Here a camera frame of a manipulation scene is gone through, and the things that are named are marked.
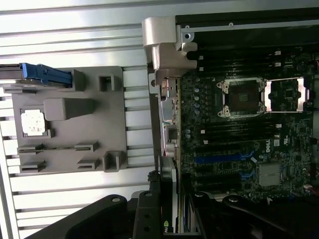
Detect blue expansion slot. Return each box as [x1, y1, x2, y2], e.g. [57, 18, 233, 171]
[195, 155, 250, 164]

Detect silver chipset heatsink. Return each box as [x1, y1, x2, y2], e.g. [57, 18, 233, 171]
[258, 163, 285, 187]

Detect gray parts rack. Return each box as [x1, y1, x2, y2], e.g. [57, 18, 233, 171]
[3, 66, 128, 174]

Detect green motherboard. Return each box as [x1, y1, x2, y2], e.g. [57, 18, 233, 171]
[180, 49, 319, 200]

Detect CPU socket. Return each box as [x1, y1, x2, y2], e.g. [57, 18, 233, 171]
[216, 77, 267, 120]

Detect silver CPU chip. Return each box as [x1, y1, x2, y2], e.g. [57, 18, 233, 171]
[21, 111, 47, 136]

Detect metal socket cover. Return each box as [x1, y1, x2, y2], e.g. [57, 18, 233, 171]
[265, 77, 311, 113]

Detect hard disk with blue carrier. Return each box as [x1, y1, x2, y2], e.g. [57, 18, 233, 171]
[0, 62, 73, 88]

